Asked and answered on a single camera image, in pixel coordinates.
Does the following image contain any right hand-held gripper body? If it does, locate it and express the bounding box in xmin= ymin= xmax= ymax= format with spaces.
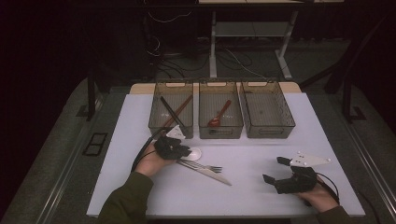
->
xmin=275 ymin=151 xmax=332 ymax=195

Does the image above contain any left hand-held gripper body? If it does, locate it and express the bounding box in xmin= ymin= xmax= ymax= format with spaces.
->
xmin=153 ymin=124 xmax=187 ymax=161

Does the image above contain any white ceramic spoon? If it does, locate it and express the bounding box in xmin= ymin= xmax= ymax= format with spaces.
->
xmin=180 ymin=147 xmax=203 ymax=161

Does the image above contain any steel fork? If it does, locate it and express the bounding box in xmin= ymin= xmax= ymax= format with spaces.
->
xmin=177 ymin=159 xmax=223 ymax=175

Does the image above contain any smoky clear plastic bin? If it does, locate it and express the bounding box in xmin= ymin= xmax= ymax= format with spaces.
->
xmin=238 ymin=78 xmax=296 ymax=139
xmin=198 ymin=78 xmax=244 ymax=140
xmin=148 ymin=78 xmax=194 ymax=140

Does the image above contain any brown wooden spoon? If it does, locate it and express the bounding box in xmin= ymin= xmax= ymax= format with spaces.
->
xmin=207 ymin=99 xmax=233 ymax=128

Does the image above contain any black chopstick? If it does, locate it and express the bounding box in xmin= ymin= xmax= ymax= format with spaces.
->
xmin=159 ymin=95 xmax=185 ymax=129
xmin=161 ymin=95 xmax=187 ymax=129

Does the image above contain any steel table knife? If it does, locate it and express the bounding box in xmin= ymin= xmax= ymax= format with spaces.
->
xmin=177 ymin=160 xmax=233 ymax=187

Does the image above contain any brown wooden chopstick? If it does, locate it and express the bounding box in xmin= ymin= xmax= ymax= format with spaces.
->
xmin=163 ymin=94 xmax=194 ymax=129

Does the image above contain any person's left hand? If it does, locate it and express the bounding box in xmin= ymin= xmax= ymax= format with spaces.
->
xmin=134 ymin=150 xmax=176 ymax=178

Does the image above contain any person's right hand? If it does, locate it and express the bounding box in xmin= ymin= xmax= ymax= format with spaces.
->
xmin=295 ymin=185 xmax=340 ymax=214

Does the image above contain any white table mat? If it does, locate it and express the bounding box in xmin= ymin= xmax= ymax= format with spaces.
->
xmin=86 ymin=92 xmax=366 ymax=218

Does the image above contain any black metal stand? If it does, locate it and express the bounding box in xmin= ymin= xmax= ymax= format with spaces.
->
xmin=76 ymin=66 xmax=98 ymax=122
xmin=341 ymin=78 xmax=368 ymax=124

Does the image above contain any black angled stand leg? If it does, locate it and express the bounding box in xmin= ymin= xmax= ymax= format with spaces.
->
xmin=300 ymin=12 xmax=396 ymax=94

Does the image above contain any right hand-held gripper black cable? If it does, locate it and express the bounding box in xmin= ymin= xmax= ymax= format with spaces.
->
xmin=316 ymin=172 xmax=341 ymax=206

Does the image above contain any grey metal floor rail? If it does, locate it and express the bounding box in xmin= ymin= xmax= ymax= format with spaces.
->
xmin=35 ymin=122 xmax=94 ymax=224
xmin=344 ymin=119 xmax=396 ymax=216

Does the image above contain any tangle of black cables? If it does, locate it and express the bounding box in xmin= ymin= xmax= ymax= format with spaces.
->
xmin=146 ymin=31 xmax=213 ymax=79

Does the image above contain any white floor cable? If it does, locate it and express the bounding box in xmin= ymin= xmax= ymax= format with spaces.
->
xmin=225 ymin=49 xmax=267 ymax=78

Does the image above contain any white metal frame desk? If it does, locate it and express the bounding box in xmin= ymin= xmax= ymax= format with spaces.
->
xmin=198 ymin=0 xmax=345 ymax=81

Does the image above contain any thin white hanging cable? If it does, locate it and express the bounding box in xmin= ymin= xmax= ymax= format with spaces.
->
xmin=148 ymin=11 xmax=192 ymax=24

